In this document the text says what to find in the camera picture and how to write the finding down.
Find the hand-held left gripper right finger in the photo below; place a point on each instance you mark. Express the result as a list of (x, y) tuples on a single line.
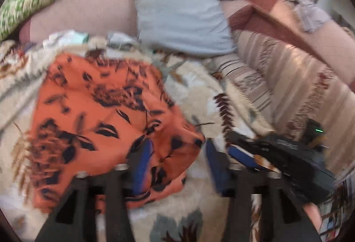
[(215, 167)]

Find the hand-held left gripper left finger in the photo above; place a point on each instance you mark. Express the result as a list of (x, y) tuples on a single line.
[(142, 164)]

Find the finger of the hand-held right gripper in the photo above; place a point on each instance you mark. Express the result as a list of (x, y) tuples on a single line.
[(244, 141), (244, 159)]

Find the orange floral blouse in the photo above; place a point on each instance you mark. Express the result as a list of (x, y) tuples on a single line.
[(97, 109)]

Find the person's right forearm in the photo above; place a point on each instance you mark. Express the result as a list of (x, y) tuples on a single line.
[(312, 214)]

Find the bookshelf with books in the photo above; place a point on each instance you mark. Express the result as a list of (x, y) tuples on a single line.
[(338, 203)]

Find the leaf printed blanket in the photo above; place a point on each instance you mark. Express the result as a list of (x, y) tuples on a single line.
[(194, 92)]

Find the striped floral sofa cover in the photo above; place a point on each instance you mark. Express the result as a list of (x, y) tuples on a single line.
[(291, 70)]

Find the small white cloth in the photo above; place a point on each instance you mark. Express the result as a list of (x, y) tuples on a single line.
[(120, 41), (66, 37)]

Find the lavender cloth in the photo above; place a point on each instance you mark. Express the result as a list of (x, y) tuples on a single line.
[(310, 12)]

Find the light blue pillow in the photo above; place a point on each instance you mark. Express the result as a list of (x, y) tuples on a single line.
[(177, 9)]

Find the pink sofa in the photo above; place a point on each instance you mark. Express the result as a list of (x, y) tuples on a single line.
[(83, 9)]

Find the green patterned pillow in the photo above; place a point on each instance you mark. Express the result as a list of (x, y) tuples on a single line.
[(27, 1)]

